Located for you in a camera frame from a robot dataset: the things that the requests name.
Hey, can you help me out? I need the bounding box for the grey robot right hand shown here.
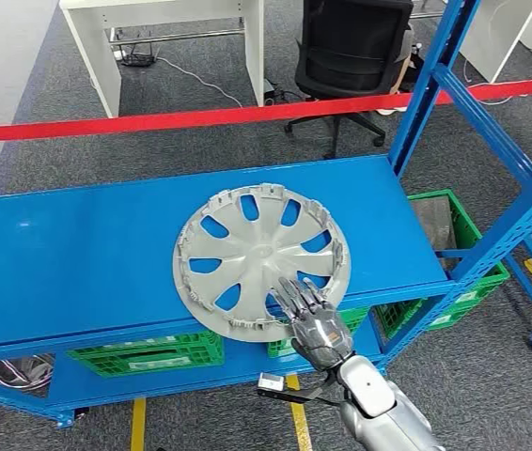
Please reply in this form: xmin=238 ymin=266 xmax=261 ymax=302
xmin=270 ymin=276 xmax=355 ymax=373

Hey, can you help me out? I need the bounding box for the grey plastic wheel cover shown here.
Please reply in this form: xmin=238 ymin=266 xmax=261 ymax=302
xmin=172 ymin=181 xmax=352 ymax=344

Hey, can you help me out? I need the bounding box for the black office chair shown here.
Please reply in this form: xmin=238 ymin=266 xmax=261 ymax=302
xmin=284 ymin=0 xmax=416 ymax=161

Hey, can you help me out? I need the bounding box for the seated person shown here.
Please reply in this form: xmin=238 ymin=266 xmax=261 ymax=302
xmin=374 ymin=25 xmax=426 ymax=117

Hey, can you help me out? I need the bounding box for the red barrier tape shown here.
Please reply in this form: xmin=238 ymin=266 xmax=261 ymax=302
xmin=0 ymin=75 xmax=532 ymax=146

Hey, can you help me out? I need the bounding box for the white office desk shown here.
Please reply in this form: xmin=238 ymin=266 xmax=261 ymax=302
xmin=457 ymin=0 xmax=532 ymax=86
xmin=59 ymin=0 xmax=266 ymax=119

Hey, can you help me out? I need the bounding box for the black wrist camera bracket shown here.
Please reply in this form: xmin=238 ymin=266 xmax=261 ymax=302
xmin=256 ymin=376 xmax=343 ymax=410

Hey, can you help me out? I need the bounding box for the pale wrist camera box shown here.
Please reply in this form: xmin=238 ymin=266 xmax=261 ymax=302
xmin=257 ymin=371 xmax=286 ymax=394

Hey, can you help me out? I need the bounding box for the white floor cable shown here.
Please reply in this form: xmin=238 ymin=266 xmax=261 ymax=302
xmin=155 ymin=55 xmax=244 ymax=109

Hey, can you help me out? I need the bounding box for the chrome ring stool base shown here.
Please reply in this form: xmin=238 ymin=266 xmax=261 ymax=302
xmin=0 ymin=353 xmax=56 ymax=393

